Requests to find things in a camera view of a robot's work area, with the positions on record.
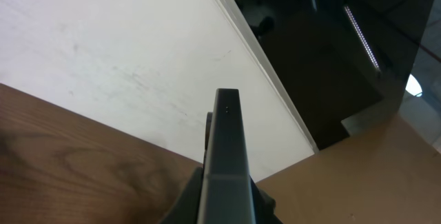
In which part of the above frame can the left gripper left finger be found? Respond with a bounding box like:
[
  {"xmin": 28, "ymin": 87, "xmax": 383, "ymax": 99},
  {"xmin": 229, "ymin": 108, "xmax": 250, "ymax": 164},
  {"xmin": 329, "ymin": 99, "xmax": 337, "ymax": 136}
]
[{"xmin": 159, "ymin": 167, "xmax": 203, "ymax": 224}]

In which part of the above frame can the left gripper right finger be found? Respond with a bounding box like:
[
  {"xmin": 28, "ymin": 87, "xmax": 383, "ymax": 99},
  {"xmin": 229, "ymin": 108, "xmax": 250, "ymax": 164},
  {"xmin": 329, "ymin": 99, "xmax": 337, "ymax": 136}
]
[{"xmin": 250, "ymin": 177, "xmax": 283, "ymax": 224}]

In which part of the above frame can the Samsung Galaxy smartphone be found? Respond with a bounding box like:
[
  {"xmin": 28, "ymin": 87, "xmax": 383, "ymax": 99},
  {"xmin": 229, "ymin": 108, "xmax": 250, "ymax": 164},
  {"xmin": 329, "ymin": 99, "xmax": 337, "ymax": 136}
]
[{"xmin": 197, "ymin": 88, "xmax": 256, "ymax": 224}]

